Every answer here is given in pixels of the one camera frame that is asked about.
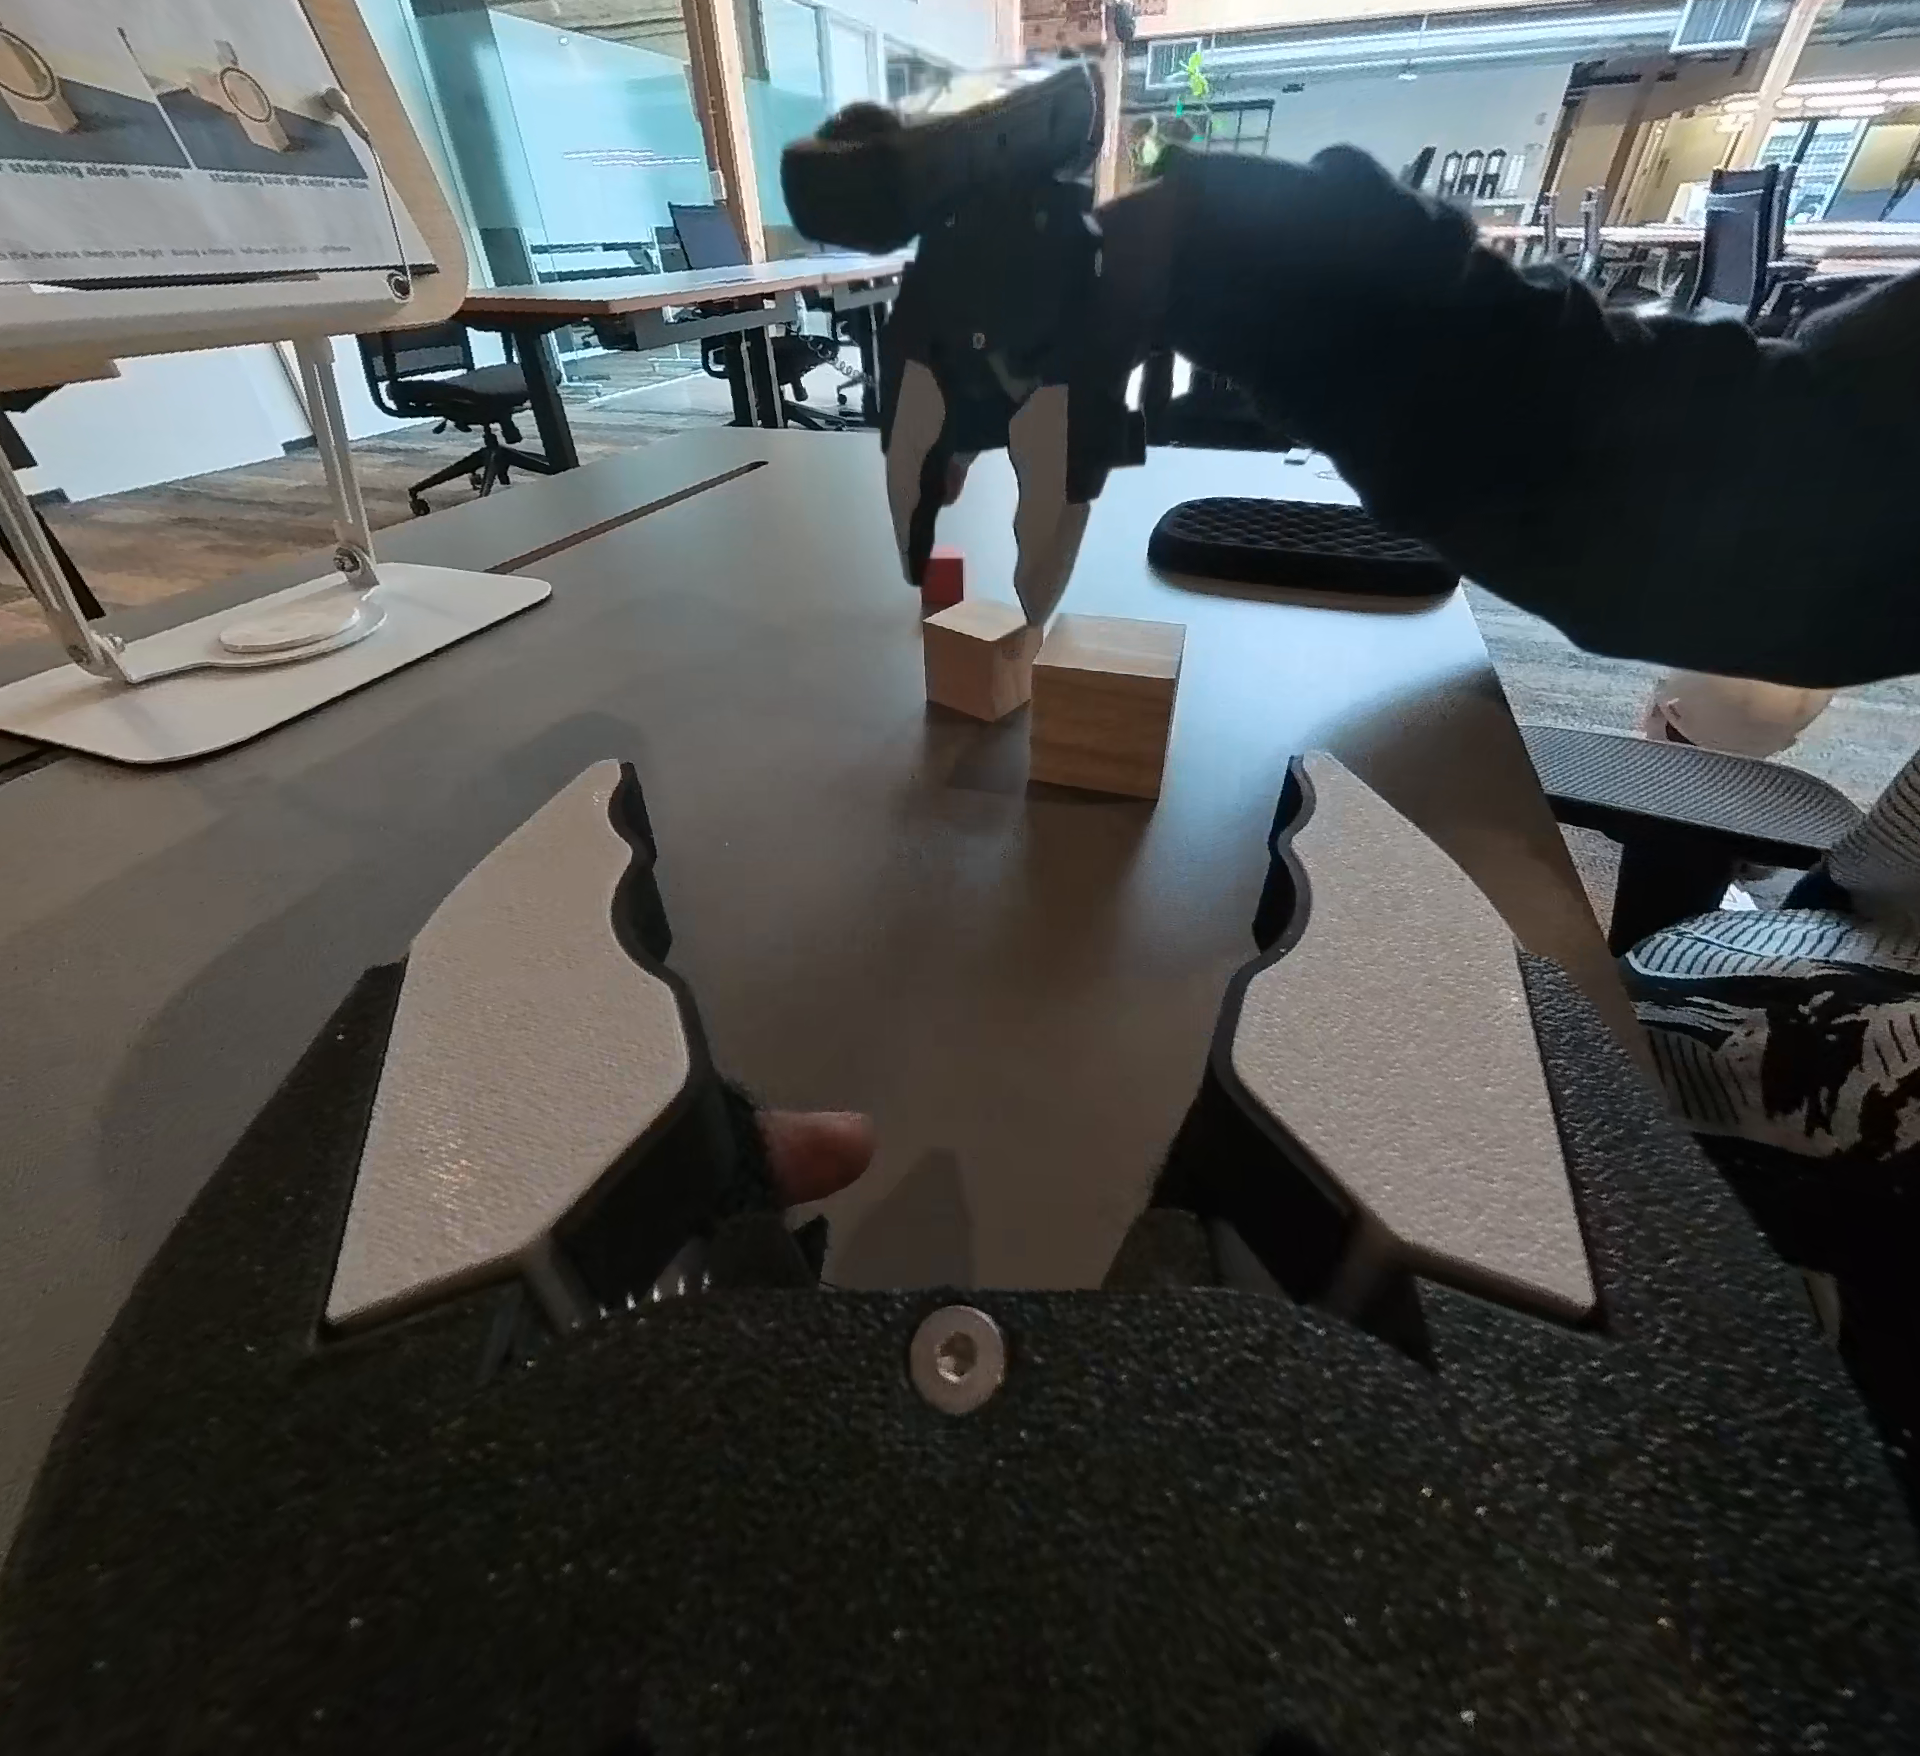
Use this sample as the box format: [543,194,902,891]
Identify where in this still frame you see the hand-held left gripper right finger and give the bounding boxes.
[1155,752,1602,1328]

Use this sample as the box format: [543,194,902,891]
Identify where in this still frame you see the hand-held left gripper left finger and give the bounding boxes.
[323,761,782,1340]

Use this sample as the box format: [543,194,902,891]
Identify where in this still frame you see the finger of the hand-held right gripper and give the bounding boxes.
[884,363,964,589]
[1002,377,1099,636]

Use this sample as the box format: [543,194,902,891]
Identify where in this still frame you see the medium wooden cube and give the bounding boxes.
[922,600,1042,727]

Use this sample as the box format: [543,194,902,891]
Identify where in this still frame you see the large wooden cube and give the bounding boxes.
[1030,615,1187,804]

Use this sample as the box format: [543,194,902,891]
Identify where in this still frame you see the person's right forearm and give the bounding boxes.
[1290,151,1920,693]

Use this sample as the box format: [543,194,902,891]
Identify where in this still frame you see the black wrist rest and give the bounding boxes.
[1149,499,1465,607]

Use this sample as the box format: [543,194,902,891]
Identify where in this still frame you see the wooden office table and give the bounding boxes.
[459,256,907,479]

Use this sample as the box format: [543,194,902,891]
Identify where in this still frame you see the black office chair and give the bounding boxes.
[1524,723,1867,954]
[359,316,548,517]

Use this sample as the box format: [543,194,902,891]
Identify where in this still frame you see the person's printed shirt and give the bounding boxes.
[1629,752,1920,1340]

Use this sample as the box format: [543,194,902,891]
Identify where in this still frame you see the white round object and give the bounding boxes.
[1652,678,1837,756]

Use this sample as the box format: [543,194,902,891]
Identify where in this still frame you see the white instruction sheet stand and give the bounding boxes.
[0,0,475,394]

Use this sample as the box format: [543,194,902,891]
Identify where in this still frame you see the printed instruction sheet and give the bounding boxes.
[0,0,408,289]

